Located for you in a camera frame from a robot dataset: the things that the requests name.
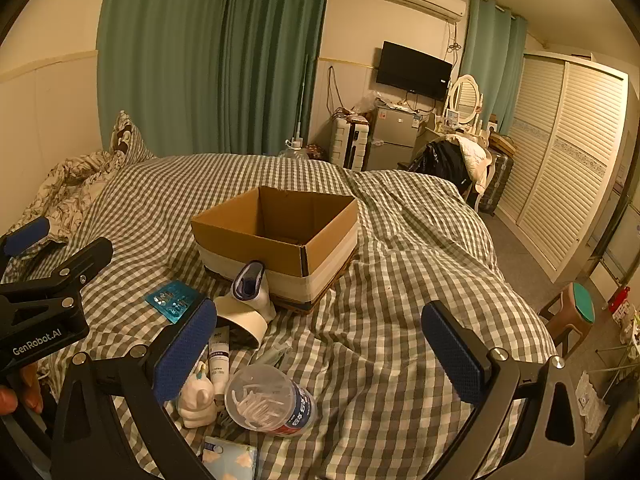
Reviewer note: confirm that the teal blister pack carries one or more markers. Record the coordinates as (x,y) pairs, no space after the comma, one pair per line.
(170,301)

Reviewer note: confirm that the large water bottle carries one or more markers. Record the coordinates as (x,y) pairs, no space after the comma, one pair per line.
(292,152)

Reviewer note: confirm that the light green curtain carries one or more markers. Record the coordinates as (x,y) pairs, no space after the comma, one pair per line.
(492,60)

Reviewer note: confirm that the oval white mirror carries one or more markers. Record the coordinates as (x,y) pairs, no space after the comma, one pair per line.
(465,97)

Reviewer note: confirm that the black television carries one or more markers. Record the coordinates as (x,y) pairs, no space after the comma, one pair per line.
(412,70)

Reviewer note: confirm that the white cream tube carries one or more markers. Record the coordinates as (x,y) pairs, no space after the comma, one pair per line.
(218,360)

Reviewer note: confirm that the person's left hand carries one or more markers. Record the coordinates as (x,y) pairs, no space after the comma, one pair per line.
(31,387)

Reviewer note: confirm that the checked bed sheet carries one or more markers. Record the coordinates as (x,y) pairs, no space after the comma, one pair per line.
(400,310)

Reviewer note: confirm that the light blue tissue pack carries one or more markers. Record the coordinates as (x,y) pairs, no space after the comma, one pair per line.
(230,460)

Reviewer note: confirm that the clear plastic wrapper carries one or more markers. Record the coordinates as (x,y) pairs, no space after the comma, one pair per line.
(272,355)

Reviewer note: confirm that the white jacket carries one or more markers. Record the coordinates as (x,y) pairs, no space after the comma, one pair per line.
(476,160)

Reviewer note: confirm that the white suitcase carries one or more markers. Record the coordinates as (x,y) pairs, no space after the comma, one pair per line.
(345,145)

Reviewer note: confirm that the dark suitcase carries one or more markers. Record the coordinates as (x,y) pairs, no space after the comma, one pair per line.
(497,180)

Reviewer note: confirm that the black jacket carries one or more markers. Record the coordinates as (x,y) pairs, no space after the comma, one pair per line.
(445,160)

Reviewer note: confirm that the patterned pillow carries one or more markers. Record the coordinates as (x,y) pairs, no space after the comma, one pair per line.
(127,135)

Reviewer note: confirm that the clear plastic jar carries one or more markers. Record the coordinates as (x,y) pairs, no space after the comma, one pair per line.
(270,400)

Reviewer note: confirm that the brown stool with green seat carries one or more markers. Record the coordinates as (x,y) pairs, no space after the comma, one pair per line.
(580,305)

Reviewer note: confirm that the dark green curtain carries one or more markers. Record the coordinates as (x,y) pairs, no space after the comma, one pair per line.
(200,60)

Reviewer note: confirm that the silver fridge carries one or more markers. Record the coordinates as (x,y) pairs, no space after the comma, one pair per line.
(395,132)

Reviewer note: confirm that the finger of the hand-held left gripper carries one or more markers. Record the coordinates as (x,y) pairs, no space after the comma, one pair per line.
(27,236)
(75,265)

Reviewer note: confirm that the white tape roll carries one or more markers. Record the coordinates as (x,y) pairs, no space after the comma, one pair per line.
(241,321)

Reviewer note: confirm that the white louvred wardrobe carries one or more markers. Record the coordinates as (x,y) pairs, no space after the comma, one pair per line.
(565,160)

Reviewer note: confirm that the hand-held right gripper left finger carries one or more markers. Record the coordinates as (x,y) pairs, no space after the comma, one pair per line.
(186,352)

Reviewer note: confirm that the patterned quilt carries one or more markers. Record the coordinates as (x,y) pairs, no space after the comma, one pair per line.
(75,180)

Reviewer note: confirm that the white animal figurine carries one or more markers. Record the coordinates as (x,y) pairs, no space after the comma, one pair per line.
(197,402)

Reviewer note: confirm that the cardboard box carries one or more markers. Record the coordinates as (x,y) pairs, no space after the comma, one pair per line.
(240,240)

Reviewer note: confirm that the white pole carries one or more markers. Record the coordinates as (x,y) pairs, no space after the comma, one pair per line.
(300,110)

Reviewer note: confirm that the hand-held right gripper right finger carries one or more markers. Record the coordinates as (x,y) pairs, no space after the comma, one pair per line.
(454,357)

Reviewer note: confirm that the red fire extinguisher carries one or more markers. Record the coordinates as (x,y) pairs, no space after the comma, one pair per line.
(620,299)

